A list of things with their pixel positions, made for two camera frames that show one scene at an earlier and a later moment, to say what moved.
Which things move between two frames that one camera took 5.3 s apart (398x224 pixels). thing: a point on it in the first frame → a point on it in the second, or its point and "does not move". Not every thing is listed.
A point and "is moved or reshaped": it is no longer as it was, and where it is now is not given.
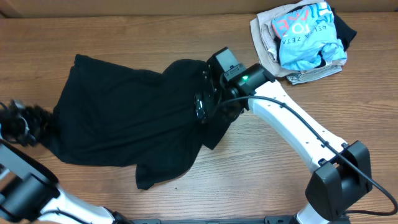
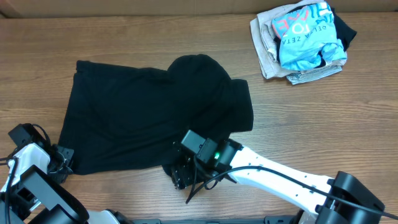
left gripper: (20, 123) → (63, 165)
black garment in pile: (344, 33) does not move
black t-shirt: (106, 116) is moved or reshaped
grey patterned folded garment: (305, 76) does not move
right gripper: (211, 96) → (186, 172)
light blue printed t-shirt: (308, 38) does not move
